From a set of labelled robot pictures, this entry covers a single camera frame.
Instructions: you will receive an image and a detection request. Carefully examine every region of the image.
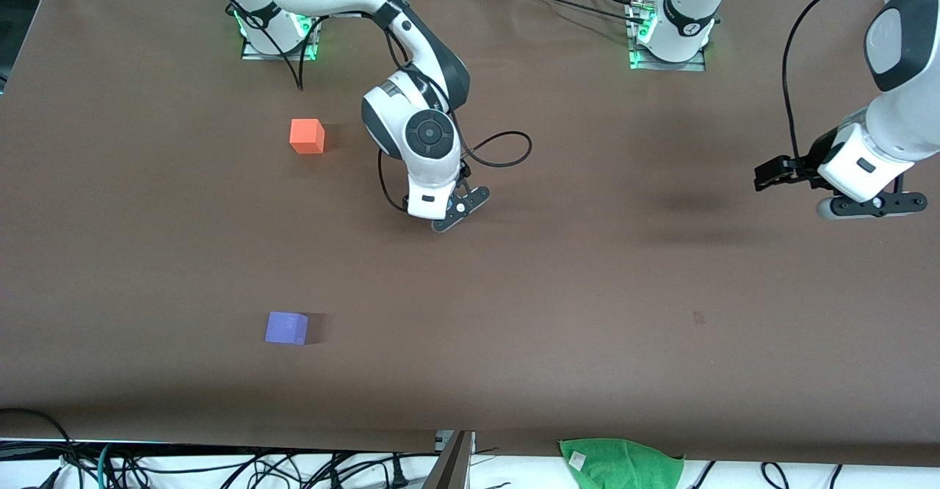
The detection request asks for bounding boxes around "aluminium camera post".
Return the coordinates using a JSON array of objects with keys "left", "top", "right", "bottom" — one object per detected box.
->
[{"left": 422, "top": 430, "right": 477, "bottom": 489}]

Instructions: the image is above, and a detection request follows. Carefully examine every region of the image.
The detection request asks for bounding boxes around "brown table cover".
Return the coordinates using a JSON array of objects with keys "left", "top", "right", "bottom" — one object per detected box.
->
[{"left": 0, "top": 0, "right": 940, "bottom": 468}]

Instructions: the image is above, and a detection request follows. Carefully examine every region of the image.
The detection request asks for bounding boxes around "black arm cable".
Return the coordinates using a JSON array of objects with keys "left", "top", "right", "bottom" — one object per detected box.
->
[
  {"left": 781, "top": 0, "right": 940, "bottom": 175},
  {"left": 209, "top": 0, "right": 532, "bottom": 215}
]

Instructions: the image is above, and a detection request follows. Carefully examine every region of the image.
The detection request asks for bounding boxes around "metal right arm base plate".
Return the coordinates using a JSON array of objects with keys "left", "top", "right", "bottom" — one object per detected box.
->
[{"left": 241, "top": 4, "right": 319, "bottom": 62}]

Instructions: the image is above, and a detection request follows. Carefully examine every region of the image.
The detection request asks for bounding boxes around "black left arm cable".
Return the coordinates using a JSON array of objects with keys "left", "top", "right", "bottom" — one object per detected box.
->
[{"left": 781, "top": 0, "right": 940, "bottom": 175}]

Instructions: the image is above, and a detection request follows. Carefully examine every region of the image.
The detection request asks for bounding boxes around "purple foam block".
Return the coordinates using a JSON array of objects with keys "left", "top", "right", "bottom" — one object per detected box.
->
[{"left": 264, "top": 311, "right": 309, "bottom": 346}]

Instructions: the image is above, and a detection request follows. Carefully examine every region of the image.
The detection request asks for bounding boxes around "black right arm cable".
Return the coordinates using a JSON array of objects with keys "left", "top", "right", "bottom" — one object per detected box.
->
[{"left": 209, "top": 0, "right": 532, "bottom": 215}]

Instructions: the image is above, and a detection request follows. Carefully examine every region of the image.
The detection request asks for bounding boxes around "green cloth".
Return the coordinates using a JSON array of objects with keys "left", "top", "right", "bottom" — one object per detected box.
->
[{"left": 558, "top": 438, "right": 685, "bottom": 489}]

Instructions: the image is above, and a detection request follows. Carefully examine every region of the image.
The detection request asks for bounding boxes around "long black table cable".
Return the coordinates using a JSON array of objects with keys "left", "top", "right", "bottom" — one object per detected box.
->
[{"left": 503, "top": 0, "right": 648, "bottom": 26}]

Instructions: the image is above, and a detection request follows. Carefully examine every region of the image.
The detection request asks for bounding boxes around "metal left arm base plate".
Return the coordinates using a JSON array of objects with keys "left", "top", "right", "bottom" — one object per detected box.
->
[{"left": 626, "top": 1, "right": 708, "bottom": 73}]

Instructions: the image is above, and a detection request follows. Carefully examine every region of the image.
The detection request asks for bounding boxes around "orange foam block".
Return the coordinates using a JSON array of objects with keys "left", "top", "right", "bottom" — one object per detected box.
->
[{"left": 289, "top": 118, "right": 326, "bottom": 155}]

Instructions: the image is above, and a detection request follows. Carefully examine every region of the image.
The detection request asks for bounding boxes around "teal cable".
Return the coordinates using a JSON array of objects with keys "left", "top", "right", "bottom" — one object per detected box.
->
[{"left": 94, "top": 441, "right": 115, "bottom": 489}]

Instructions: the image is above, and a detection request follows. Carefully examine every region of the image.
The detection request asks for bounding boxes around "black looping floor cable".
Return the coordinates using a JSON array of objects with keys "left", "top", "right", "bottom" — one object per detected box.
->
[{"left": 0, "top": 408, "right": 85, "bottom": 489}]

